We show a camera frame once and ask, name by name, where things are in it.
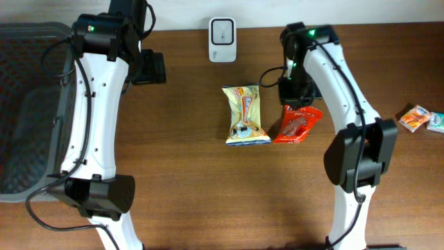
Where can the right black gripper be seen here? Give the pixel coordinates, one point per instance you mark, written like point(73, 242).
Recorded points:
point(295, 96)

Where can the grey plastic mesh basket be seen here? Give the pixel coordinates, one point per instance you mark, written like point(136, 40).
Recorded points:
point(38, 91)

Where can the orange Kleenex tissue pack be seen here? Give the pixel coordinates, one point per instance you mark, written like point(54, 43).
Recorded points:
point(415, 117)

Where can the green Kleenex tissue pack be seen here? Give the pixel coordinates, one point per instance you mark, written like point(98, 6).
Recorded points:
point(436, 122)

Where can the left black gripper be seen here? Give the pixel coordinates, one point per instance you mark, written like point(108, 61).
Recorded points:
point(149, 69)

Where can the yellow snack bag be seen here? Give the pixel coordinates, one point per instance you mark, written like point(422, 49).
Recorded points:
point(245, 126)

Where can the white barcode scanner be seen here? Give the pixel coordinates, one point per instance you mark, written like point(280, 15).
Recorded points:
point(222, 40)

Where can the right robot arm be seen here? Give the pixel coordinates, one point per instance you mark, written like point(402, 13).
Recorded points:
point(361, 151)

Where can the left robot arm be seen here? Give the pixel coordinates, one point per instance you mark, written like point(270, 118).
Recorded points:
point(108, 60)

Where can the red candy packet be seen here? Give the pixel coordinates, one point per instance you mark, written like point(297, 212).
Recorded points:
point(297, 123)

